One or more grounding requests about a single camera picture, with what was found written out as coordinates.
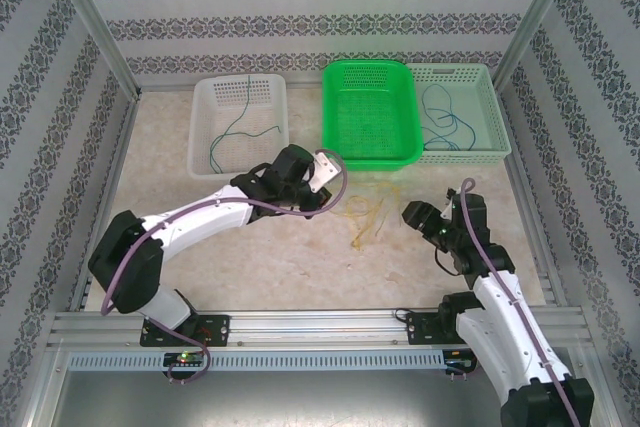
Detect green wire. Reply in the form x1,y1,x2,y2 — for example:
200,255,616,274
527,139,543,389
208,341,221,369
208,74,252,173
222,124,290,144

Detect yellow wire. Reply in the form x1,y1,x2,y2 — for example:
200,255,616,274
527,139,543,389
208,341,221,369
349,181,404,251
331,193,374,222
352,196,389,243

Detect white plastic basket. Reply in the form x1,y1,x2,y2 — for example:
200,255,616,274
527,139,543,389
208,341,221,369
187,73,290,181

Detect green plastic basket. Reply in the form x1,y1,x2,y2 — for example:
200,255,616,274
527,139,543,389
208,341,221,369
321,59,425,173

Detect pale mint plastic basket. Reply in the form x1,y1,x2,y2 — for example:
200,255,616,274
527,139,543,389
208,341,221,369
405,62,512,167

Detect small circuit board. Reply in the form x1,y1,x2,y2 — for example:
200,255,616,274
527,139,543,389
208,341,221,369
164,352,204,367

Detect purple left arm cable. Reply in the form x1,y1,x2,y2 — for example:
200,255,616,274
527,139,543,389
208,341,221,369
101,147,350,386

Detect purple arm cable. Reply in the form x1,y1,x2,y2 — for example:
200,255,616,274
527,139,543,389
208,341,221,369
459,176,576,427
101,147,350,386

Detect aluminium side rail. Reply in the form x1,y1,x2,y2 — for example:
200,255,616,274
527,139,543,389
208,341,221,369
67,91,144,316
492,86,571,308

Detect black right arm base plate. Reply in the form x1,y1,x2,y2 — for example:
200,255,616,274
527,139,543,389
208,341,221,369
405,311,469,346

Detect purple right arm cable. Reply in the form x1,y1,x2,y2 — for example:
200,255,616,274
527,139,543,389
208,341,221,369
459,176,576,427

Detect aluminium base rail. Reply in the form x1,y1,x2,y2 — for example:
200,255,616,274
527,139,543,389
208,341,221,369
47,310,589,348

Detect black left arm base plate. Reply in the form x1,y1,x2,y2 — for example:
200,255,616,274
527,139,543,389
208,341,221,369
139,314,231,348

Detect grey slotted cable duct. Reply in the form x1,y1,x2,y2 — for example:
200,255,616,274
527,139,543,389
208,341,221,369
67,350,446,372

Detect aluminium frame post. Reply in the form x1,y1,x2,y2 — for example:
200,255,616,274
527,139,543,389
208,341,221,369
492,0,594,93
42,0,144,98

